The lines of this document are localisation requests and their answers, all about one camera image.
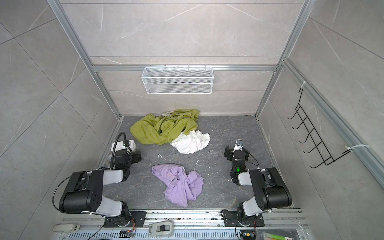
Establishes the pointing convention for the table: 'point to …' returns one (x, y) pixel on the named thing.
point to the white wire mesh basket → (173, 80)
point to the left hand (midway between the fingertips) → (132, 147)
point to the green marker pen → (268, 235)
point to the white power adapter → (66, 227)
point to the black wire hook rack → (319, 151)
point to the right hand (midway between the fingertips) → (236, 145)
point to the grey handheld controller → (165, 228)
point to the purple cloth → (182, 188)
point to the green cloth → (160, 130)
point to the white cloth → (194, 141)
